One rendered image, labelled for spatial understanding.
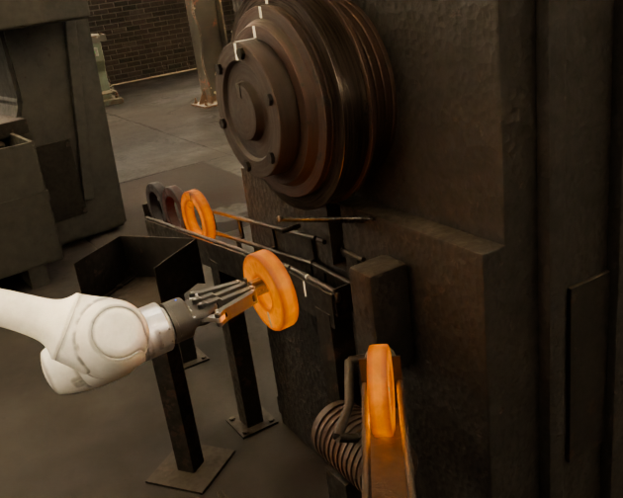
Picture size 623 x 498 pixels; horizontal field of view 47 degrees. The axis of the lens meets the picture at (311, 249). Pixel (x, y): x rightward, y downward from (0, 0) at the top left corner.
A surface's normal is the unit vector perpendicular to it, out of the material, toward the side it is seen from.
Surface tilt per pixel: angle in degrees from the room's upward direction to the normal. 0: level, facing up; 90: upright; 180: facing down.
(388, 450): 6
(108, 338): 64
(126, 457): 0
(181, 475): 0
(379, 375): 40
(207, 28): 90
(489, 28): 90
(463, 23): 90
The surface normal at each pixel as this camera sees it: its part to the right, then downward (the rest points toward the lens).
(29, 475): -0.12, -0.92
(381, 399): -0.17, 0.01
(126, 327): 0.49, -0.18
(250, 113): -0.84, 0.29
